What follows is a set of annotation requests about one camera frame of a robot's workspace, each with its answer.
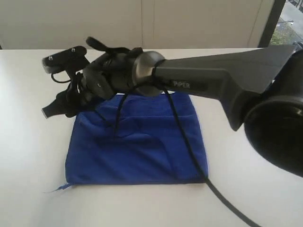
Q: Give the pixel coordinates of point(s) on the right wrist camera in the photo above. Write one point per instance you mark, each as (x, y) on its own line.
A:
(58, 62)

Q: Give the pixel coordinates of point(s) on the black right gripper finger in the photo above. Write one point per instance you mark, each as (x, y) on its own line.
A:
(57, 107)

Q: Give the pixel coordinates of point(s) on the blue towel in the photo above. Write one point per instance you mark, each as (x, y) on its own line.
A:
(136, 141)

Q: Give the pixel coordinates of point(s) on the black window frame post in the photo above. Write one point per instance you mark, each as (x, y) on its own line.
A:
(271, 23)

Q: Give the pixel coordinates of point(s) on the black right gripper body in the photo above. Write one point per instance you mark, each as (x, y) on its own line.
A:
(97, 81)

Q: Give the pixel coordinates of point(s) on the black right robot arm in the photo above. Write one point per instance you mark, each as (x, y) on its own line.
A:
(261, 89)

